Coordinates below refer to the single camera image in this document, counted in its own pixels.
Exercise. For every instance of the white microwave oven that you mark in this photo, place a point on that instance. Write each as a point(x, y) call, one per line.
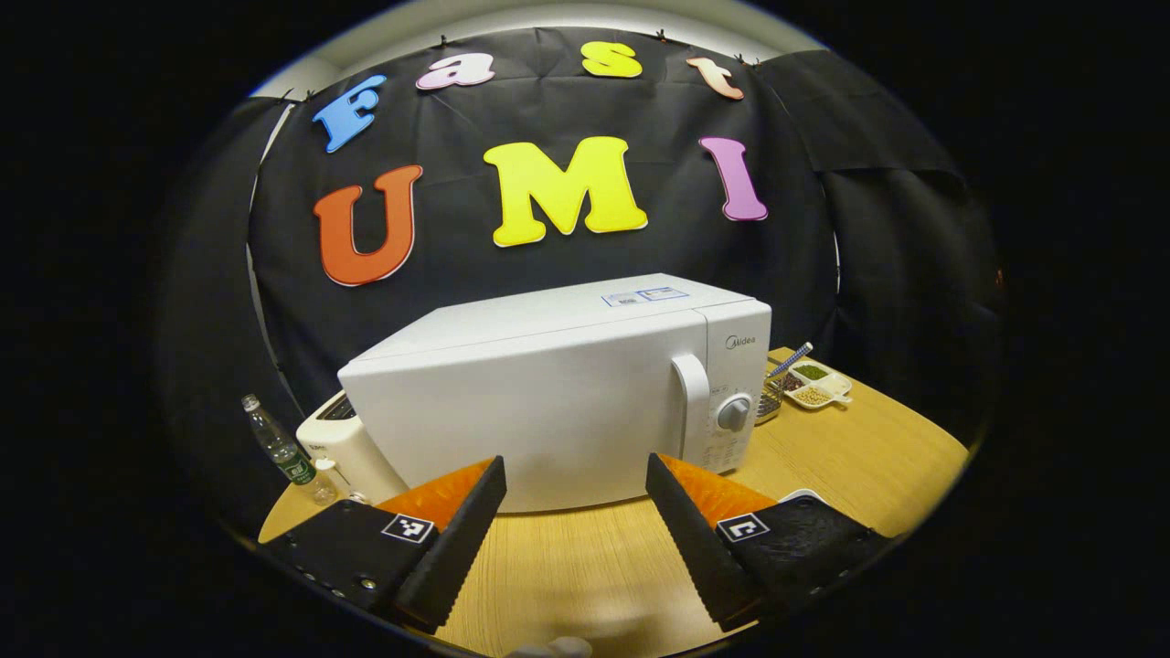
point(548, 402)

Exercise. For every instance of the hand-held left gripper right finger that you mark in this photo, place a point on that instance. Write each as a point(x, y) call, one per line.
point(699, 557)

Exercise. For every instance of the clear plastic water bottle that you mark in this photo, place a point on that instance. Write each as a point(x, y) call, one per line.
point(288, 452)

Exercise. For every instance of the white toaster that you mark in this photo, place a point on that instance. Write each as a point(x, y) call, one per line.
point(347, 452)

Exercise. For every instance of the clear glass cup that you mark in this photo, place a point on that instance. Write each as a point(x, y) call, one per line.
point(772, 400)

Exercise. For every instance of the divided white dish with beans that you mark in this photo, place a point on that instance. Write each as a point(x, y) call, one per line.
point(816, 384)

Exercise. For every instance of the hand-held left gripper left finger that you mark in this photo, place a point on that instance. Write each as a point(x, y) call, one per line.
point(457, 557)

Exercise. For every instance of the white rectangular dish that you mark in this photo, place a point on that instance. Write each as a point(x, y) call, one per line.
point(803, 496)

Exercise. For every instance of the patterned utensil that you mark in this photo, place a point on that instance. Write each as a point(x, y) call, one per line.
point(791, 359)

